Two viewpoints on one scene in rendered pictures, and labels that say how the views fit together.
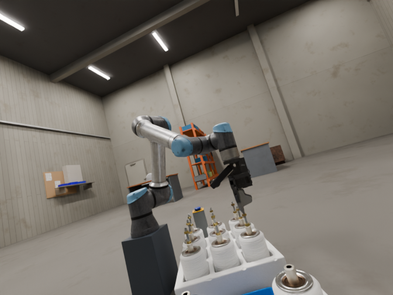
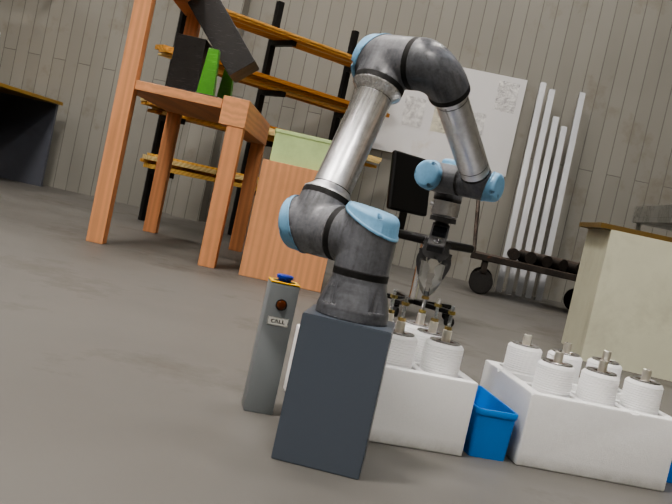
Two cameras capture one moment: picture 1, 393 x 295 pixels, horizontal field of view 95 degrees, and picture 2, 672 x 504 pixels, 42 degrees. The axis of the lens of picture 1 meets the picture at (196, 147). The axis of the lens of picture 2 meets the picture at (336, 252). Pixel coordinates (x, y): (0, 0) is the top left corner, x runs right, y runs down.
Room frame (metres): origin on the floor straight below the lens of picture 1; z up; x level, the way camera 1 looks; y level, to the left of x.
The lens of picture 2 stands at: (1.37, 2.17, 0.53)
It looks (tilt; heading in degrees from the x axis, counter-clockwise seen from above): 3 degrees down; 261
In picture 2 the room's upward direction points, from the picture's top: 12 degrees clockwise
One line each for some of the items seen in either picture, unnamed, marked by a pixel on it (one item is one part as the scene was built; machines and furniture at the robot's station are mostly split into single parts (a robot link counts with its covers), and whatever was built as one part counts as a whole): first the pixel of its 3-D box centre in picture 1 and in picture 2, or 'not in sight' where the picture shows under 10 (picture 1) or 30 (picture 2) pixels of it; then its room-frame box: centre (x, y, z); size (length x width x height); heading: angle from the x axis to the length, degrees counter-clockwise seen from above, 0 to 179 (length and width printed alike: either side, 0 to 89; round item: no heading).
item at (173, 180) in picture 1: (155, 192); not in sight; (5.07, 1.41, 0.34); 1.28 x 0.66 x 0.69; 77
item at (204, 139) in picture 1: (204, 144); (440, 177); (0.80, -0.04, 0.64); 0.11 x 0.11 x 0.08; 48
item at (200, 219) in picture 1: (204, 236); (270, 346); (1.15, 0.10, 0.16); 0.07 x 0.07 x 0.31; 2
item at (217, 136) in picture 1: (223, 137); (451, 180); (0.74, -0.12, 0.64); 0.09 x 0.08 x 0.11; 48
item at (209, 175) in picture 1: (202, 155); not in sight; (7.54, -0.13, 1.20); 2.70 x 0.70 x 2.40; 165
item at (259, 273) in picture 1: (228, 270); (373, 385); (0.86, 0.01, 0.09); 0.39 x 0.39 x 0.18; 2
